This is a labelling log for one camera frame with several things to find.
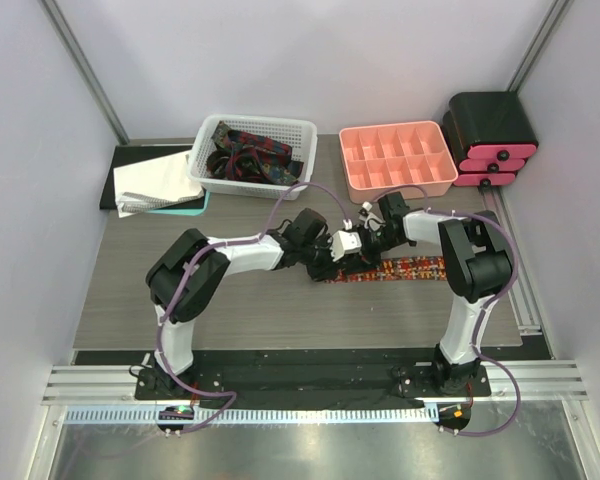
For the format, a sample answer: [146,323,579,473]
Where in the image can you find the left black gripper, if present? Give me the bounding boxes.
[299,236,345,284]

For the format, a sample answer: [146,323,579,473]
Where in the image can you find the multicoloured patterned tie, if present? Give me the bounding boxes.
[327,256,447,283]

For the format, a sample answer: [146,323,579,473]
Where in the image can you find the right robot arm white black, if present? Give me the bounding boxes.
[359,193,518,395]

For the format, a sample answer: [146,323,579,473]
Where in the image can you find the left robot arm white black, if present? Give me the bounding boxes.
[146,208,360,399]

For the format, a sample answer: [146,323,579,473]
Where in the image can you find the dark red blue ties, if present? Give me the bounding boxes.
[206,122,304,187]

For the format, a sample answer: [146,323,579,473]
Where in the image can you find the pink compartment organizer tray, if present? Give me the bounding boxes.
[339,121,459,204]

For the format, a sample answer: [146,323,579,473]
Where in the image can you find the teal tray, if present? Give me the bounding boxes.
[150,192,210,217]

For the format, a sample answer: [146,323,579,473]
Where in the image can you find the white plastic mesh basket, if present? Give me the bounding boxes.
[187,114,317,200]

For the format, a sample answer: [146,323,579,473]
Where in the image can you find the black pink drawer unit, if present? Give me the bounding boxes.
[441,91,539,188]

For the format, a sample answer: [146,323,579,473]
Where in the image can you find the white folded cloth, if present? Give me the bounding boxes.
[113,152,205,218]

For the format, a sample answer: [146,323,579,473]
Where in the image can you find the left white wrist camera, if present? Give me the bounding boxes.
[330,230,362,261]

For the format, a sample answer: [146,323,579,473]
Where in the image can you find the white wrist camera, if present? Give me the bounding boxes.
[330,230,362,261]
[359,202,383,229]

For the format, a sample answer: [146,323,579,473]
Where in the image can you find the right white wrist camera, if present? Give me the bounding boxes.
[359,202,383,229]

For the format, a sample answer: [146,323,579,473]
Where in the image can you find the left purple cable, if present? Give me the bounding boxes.
[152,182,354,436]

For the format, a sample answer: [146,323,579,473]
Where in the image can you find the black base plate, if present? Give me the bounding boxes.
[129,349,491,409]

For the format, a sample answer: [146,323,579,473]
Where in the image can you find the aluminium rail frame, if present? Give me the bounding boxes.
[42,361,588,425]

